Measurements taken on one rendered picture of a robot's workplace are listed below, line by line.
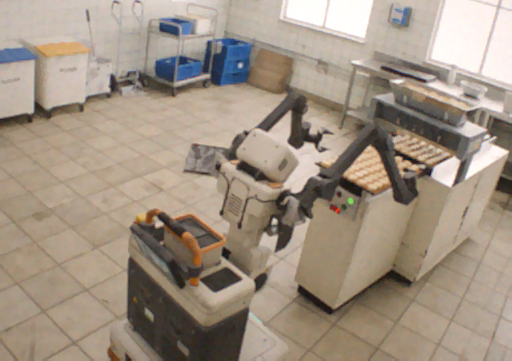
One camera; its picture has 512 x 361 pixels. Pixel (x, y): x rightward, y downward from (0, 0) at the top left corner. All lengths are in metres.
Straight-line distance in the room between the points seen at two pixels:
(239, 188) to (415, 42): 4.75
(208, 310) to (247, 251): 0.43
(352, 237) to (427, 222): 0.71
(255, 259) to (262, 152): 0.47
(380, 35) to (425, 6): 0.73
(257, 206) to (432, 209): 1.57
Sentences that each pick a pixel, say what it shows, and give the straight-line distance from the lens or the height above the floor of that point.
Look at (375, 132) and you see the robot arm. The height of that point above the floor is 1.32.
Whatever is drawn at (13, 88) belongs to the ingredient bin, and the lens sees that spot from 4.96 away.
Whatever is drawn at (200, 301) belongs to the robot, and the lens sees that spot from 1.70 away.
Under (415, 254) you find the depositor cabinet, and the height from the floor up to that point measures 0.29.
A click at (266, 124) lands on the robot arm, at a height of 1.20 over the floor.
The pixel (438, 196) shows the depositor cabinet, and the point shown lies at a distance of 3.09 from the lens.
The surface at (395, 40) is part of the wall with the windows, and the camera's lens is 6.43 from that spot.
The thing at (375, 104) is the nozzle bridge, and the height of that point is 1.14.
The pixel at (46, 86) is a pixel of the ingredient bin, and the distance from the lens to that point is 5.18.
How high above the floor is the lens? 1.94
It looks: 25 degrees down
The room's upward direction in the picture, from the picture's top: 10 degrees clockwise
